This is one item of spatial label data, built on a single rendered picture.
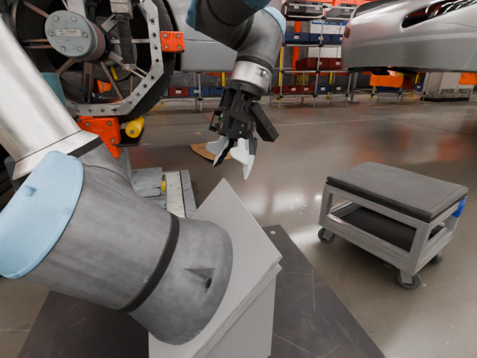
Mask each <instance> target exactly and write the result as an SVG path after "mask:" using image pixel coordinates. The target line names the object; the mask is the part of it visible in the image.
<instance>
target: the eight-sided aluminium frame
mask: <svg viewBox="0 0 477 358"><path fill-rule="evenodd" d="M12 1H13V0H7V3H8V6H9V5H10V4H11V2H12ZM136 4H137V5H138V6H139V7H140V8H141V9H142V10H143V11H144V12H145V13H146V16H147V23H148V35H149V41H150V53H151V60H152V66H153V69H152V70H151V71H150V72H149V73H148V74H147V75H146V77H145V78H144V79H143V80H142V81H141V83H140V84H139V85H138V86H137V88H135V90H134V91H133V92H132V93H131V94H130V96H129V97H128V98H127V99H126V101H125V102H124V103H118V104H72V103H71V102H69V101H68V100H67V99H65V101H66V104H67V110H68V112H69V113H70V115H71V116H73V117H75V115H80V116H108V115H120V116H121V115H128V114H129V113H130V112H131V111H132V110H133V109H134V107H135V106H136V105H137V103H139V101H140V100H141V99H142V98H143V96H144V95H145V94H146V93H147V92H148V90H149V89H150V88H151V87H152V86H153V85H154V84H155V83H156V81H157V80H158V79H160V76H161V75H162V74H163V73H164V72H163V58H162V51H161V45H160V30H159V23H158V19H159V18H158V10H157V6H156V5H155V4H154V3H153V2H152V1H151V0H141V3H140V4H138V3H136ZM0 17H1V19H2V21H3V22H4V23H5V24H6V26H7V27H8V29H9V30H10V32H11V33H12V34H13V36H14V37H15V38H16V36H15V33H14V30H13V26H12V23H11V19H10V16H9V13H0ZM152 22H154V23H152ZM153 35H156V36H155V37H154V36H153ZM155 47H157V48H158V49H157V50H155ZM157 59H159V62H158V63H157V62H156V60H157ZM151 76H153V77H154V79H152V78H151ZM144 85H146V86H147V87H145V86H144ZM138 93H139V95H138ZM131 102H132V103H131Z"/></svg>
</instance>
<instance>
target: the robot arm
mask: <svg viewBox="0 0 477 358"><path fill-rule="evenodd" d="M270 1H272V0H189V3H188V6H187V11H186V14H185V22H186V24H187V25H188V26H190V27H192V28H193V29H195V30H196V31H199V32H200V33H203V34H204V35H206V36H209V37H210V38H212V39H214V40H216V41H218V42H220V43H222V44H224V45H225V46H227V47H229V48H231V49H233V50H235V51H236V52H238V54H237V56H236V61H235V64H234V68H233V71H232V74H231V79H230V83H225V85H224V90H223V92H222V96H221V100H220V103H219V107H218V108H214V113H213V115H212V120H211V123H210V125H209V130H210V131H214V132H217V134H218V135H221V137H220V139H219V140H218V141H216V142H209V143H208V144H207V145H206V149H207V150H208V151H210V152H212V153H213V154H214V155H216V158H215V160H214V165H213V167H217V166H218V165H220V164H221V163H222V162H223V159H224V158H225V157H226V155H227V153H228V152H229V151H230V154H231V157H232V158H234V159H236V160H237V161H238V162H240V163H242V164H243V179H244V180H246V179H247V178H248V175H249V173H250V171H251V168H252V165H253V161H254V157H255V155H256V149H257V144H258V134H259V136H260V137H261V138H262V140H263V141H269V142H274V141H275V140H276V138H277V137H279V134H278V132H277V131H276V130H275V127H274V126H273V125H272V123H271V122H270V120H269V118H268V117H267V116H266V114H265V112H264V111H263V109H262V108H261V106H260V105H259V103H258V102H252V101H260V100H261V97H262V95H263V94H266V93H267V91H268V87H269V84H270V81H271V77H272V75H273V71H274V68H275V64H276V61H277V59H278V54H279V52H280V47H281V45H282V43H283V41H284V37H285V30H286V22H285V19H284V17H283V15H282V14H281V13H280V12H279V11H278V10H277V9H275V8H273V7H270V6H269V5H268V4H269V3H270ZM214 115H216V116H218V119H217V120H218V121H219V123H218V124H217V123H214V126H212V122H213V120H214ZM257 133H258V134H257ZM234 142H238V143H237V147H235V148H233V147H234ZM0 144H1V145H2V146H3V147H4V148H5V149H6V150H7V152H8V153H9V154H10V155H11V156H12V158H13V159H14V160H15V162H16V165H15V168H14V172H13V177H12V179H13V180H14V181H15V182H16V183H17V185H18V186H19V187H20V188H19V189H18V191H17V192H16V194H15V195H14V196H13V197H12V198H11V200H10V201H9V203H8V204H7V206H5V208H4V209H3V211H2V212H1V213H0V273H1V275H2V276H4V277H7V278H15V279H18V280H20V281H25V282H27V283H31V284H34V285H37V286H40V287H43V288H47V289H50V290H52V291H57V292H59V293H63V294H65V295H70V296H72V297H75V298H79V299H82V300H85V301H88V302H91V303H95V304H97V305H102V306H104V307H107V308H111V309H114V310H117V311H121V312H123V313H127V314H129V315H130V316H132V317H133V318H134V319H135V320H136V321H137V322H139V323H140V324H141V325H142V326H143V327H144V328H145V329H147V331H149V332H150V333H151V334H152V336H154V338H155V339H157V340H159V341H161V342H165V343H168V344H171V345H183V344H184V343H187V342H189V341H190V340H192V339H194V338H195V337H196V336H198V334H199V333H200V332H201V331H203V329H204V328H205V327H206V326H207V325H208V323H209V322H210V320H211V319H212V318H213V316H214V314H215V313H216V311H217V309H218V308H219V306H220V304H221V301H222V299H223V297H224V294H225V292H226V289H227V286H228V284H229V279H230V276H231V270H232V265H233V246H232V242H231V238H230V236H229V234H228V232H227V231H226V230H225V229H224V228H222V227H220V226H219V225H217V224H215V223H213V222H210V221H206V220H198V219H190V218H184V217H178V216H177V215H174V214H173V213H171V212H169V211H167V210H166V209H164V208H162V207H160V206H159V205H157V204H155V203H154V202H151V201H150V200H148V199H146V198H144V197H143V196H141V195H139V194H138V193H136V192H135V191H134V189H133V186H132V183H131V179H130V178H129V176H128V173H127V172H126V171H125V170H124V168H123V167H122V166H121V165H119V164H118V162H117V161H116V159H115V157H113V155H112V154H111V152H110V150H109V149H108V148H107V147H106V145H105V143H104V142H103V141H102V139H101V138H100V136H99V135H98V134H93V133H91V132H88V131H84V130H82V129H81V128H79V127H78V125H77V123H76V122H75V120H74V119H73V118H72V117H71V115H70V113H69V112H68V111H67V110H66V108H65V107H64V105H63V104H62V102H61V101H60V100H59V99H58V97H57V95H56V94H55V93H54V92H53V90H52V89H51V87H50V86H49V84H48V83H47V82H46V81H45V79H44V77H43V76H42V75H41V73H40V72H39V71H38V69H37V67H36V66H35V65H34V64H33V62H32V61H31V59H30V58H29V57H28V55H27V54H26V52H25V51H24V49H23V48H22V47H21V45H20V44H19V43H18V41H17V40H16V39H15V37H14V36H13V34H12V33H11V32H10V30H9V29H8V27H7V26H6V24H5V23H4V22H3V21H2V19H1V17H0Z"/></svg>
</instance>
